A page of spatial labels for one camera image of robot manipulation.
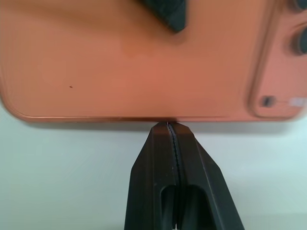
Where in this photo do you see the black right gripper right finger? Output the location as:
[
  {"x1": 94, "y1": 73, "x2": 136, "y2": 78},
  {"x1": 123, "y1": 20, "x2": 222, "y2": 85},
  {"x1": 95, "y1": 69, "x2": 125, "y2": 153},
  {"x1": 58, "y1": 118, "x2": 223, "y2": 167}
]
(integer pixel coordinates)
[{"x1": 167, "y1": 122, "x2": 246, "y2": 230}]

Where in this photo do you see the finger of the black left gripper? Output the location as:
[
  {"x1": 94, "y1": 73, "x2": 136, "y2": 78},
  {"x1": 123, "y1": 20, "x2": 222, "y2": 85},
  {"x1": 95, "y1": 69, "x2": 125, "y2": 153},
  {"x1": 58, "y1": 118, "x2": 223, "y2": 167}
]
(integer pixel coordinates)
[{"x1": 139, "y1": 0, "x2": 190, "y2": 34}]

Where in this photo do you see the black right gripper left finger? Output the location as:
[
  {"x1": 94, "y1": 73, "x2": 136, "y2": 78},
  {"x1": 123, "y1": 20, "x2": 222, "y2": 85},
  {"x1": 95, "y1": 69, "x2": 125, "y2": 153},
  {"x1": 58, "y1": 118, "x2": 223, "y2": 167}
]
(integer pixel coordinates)
[{"x1": 124, "y1": 121, "x2": 180, "y2": 230}]

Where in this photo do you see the orange smartphone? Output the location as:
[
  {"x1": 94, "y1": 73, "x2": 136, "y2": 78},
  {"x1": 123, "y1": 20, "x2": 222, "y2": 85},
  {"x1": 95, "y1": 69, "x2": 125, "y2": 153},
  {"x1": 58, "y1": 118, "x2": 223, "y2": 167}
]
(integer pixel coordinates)
[{"x1": 0, "y1": 0, "x2": 307, "y2": 124}]

